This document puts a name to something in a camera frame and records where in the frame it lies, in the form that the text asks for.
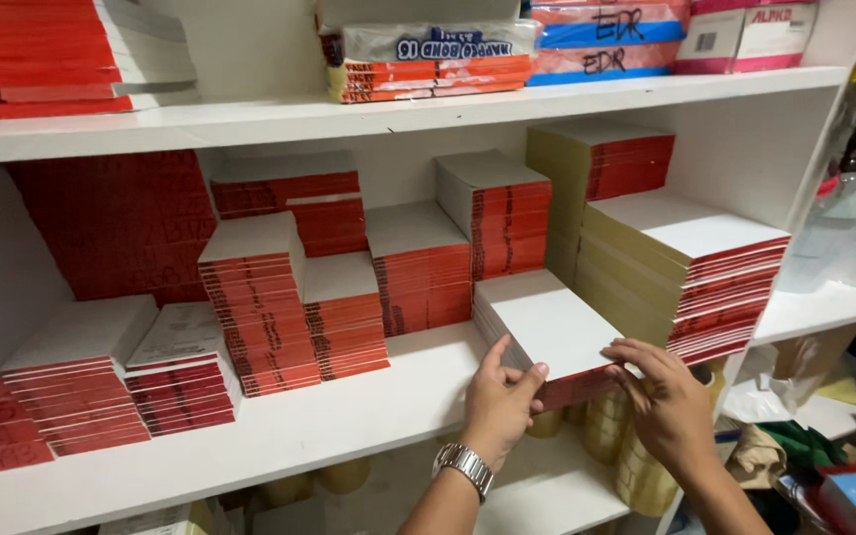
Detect plastic-wrapped bundle of red books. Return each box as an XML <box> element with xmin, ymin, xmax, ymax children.
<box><xmin>317</xmin><ymin>18</ymin><xmax>542</xmax><ymax>105</ymax></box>

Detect clear tape roll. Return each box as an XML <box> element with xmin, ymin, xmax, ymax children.
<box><xmin>316</xmin><ymin>456</ymin><xmax>372</xmax><ymax>496</ymax></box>
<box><xmin>583</xmin><ymin>386</ymin><xmax>634</xmax><ymax>466</ymax></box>
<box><xmin>263</xmin><ymin>472</ymin><xmax>317</xmax><ymax>511</ymax></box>
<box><xmin>695</xmin><ymin>357</ymin><xmax>728</xmax><ymax>411</ymax></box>
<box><xmin>525</xmin><ymin>407</ymin><xmax>567</xmax><ymax>440</ymax></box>
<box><xmin>615</xmin><ymin>424</ymin><xmax>683</xmax><ymax>518</ymax></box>

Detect large red and white book pile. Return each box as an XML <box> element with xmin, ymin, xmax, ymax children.
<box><xmin>0</xmin><ymin>0</ymin><xmax>201</xmax><ymax>123</ymax></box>

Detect white shelf unit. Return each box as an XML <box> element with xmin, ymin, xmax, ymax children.
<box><xmin>0</xmin><ymin>0</ymin><xmax>856</xmax><ymax>535</ymax></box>

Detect book stack with printed cover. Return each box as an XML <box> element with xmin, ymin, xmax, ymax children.
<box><xmin>124</xmin><ymin>301</ymin><xmax>244</xmax><ymax>438</ymax></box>

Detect cluttered side shelf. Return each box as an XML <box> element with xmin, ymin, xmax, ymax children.
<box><xmin>718</xmin><ymin>281</ymin><xmax>856</xmax><ymax>535</ymax></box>

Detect person's right hand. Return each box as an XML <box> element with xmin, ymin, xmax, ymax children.
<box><xmin>600</xmin><ymin>338</ymin><xmax>719</xmax><ymax>481</ymax></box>

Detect white and pink box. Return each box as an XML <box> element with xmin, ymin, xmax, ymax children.
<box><xmin>733</xmin><ymin>2</ymin><xmax>820</xmax><ymax>74</ymax></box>
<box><xmin>672</xmin><ymin>7</ymin><xmax>749</xmax><ymax>76</ymax></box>

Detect white paper pile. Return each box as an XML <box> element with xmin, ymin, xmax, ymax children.
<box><xmin>97</xmin><ymin>500</ymin><xmax>215</xmax><ymax>535</ymax></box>

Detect clear plastic bags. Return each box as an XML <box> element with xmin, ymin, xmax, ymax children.
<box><xmin>776</xmin><ymin>149</ymin><xmax>856</xmax><ymax>292</ymax></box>

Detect tall wall of red books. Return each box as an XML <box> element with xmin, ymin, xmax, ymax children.
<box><xmin>7</xmin><ymin>149</ymin><xmax>218</xmax><ymax>306</ymax></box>

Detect silver metal wristwatch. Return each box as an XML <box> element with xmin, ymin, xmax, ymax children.
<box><xmin>431</xmin><ymin>443</ymin><xmax>496</xmax><ymax>505</ymax></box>

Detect wide yellow-edged book stack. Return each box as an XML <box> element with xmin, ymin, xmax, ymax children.
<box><xmin>574</xmin><ymin>187</ymin><xmax>792</xmax><ymax>366</ymax></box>

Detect person's left hand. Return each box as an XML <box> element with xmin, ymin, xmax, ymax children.
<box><xmin>463</xmin><ymin>333</ymin><xmax>550</xmax><ymax>474</ymax></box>

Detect pink and blue wrapped packet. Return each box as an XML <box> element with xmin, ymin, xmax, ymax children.
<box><xmin>531</xmin><ymin>0</ymin><xmax>691</xmax><ymax>50</ymax></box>
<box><xmin>526</xmin><ymin>40</ymin><xmax>683</xmax><ymax>87</ymax></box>

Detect tall yellow-edged book stack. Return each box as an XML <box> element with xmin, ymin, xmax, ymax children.
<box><xmin>525</xmin><ymin>119</ymin><xmax>676</xmax><ymax>288</ymax></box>

